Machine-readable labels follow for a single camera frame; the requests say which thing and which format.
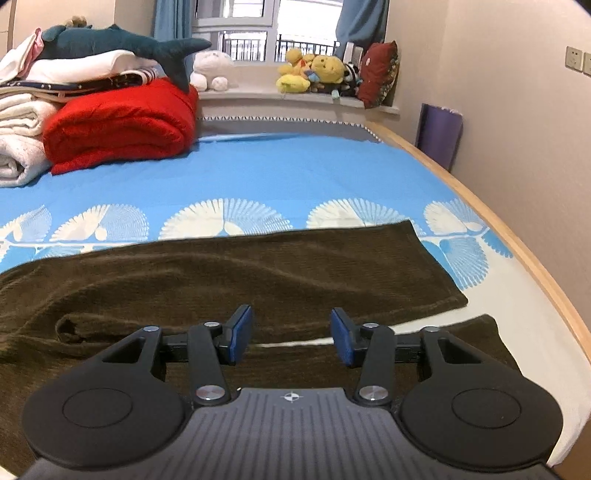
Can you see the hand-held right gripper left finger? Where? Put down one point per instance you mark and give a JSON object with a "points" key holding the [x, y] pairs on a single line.
{"points": [[241, 334]]}

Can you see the black white plush toy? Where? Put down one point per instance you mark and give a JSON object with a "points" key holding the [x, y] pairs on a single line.
{"points": [[351, 74]]}

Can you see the red folded blanket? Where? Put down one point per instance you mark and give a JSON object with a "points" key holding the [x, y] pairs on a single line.
{"points": [[124, 122]]}

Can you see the pink white folded cloth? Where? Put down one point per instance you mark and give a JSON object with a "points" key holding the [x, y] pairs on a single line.
{"points": [[18, 57]]}

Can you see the cream folded blanket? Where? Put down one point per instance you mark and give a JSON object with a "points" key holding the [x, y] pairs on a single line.
{"points": [[21, 138]]}

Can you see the yellow bear plush toy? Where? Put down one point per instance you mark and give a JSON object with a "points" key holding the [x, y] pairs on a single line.
{"points": [[328, 69]]}

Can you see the black window railing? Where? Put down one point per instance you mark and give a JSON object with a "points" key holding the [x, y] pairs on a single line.
{"points": [[300, 48]]}

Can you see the yellow duck plush toy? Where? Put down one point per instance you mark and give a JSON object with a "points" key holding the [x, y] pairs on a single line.
{"points": [[293, 76]]}

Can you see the red cushion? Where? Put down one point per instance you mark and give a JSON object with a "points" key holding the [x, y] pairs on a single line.
{"points": [[379, 74]]}

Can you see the white round plush toy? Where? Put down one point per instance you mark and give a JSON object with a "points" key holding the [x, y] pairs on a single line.
{"points": [[211, 69]]}

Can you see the blue curtain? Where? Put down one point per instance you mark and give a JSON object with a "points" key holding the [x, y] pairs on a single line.
{"points": [[362, 21], [173, 18]]}

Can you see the teal shark plush toy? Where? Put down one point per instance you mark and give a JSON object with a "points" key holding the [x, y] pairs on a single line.
{"points": [[101, 41]]}

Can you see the dark olive towel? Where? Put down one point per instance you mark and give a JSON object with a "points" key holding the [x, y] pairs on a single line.
{"points": [[231, 277]]}

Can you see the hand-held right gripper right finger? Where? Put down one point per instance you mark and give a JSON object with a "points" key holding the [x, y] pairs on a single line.
{"points": [[341, 337]]}

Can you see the navy patterned folded cloth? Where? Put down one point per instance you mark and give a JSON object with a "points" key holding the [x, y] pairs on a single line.
{"points": [[115, 81]]}

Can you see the purple mat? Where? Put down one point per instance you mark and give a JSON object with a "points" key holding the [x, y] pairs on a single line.
{"points": [[438, 136]]}

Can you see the beige wall socket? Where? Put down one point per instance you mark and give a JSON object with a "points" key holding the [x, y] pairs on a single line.
{"points": [[574, 57], [587, 63]]}

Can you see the brown plush toy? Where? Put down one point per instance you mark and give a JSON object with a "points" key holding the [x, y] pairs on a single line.
{"points": [[76, 21]]}

